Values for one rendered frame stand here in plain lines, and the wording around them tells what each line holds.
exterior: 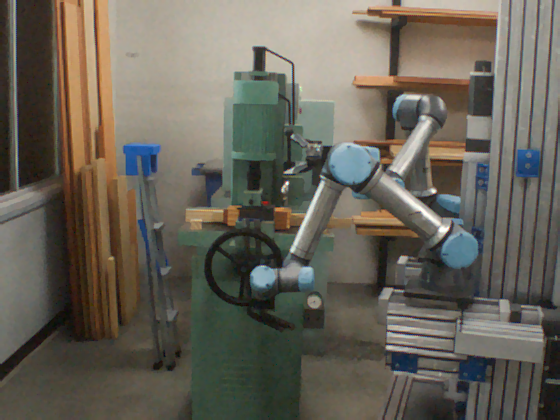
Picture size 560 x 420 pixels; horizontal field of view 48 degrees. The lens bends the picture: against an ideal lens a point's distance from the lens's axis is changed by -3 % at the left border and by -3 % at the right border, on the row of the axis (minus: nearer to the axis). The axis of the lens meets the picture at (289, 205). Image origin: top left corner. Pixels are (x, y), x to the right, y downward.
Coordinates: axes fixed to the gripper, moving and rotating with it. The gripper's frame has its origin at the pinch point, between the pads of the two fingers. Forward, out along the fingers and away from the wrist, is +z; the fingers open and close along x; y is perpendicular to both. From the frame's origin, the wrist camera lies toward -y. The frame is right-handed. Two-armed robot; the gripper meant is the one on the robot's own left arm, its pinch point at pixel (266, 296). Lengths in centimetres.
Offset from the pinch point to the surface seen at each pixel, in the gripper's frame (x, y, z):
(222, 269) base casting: -18.3, -14.5, 19.3
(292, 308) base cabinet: 9.2, -1.9, 26.6
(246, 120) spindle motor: -11, -68, -2
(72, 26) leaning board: -119, -164, 70
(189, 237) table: -31.2, -25.0, 13.1
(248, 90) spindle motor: -10, -78, -9
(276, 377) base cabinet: 3.8, 23.4, 41.2
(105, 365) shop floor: -89, 13, 120
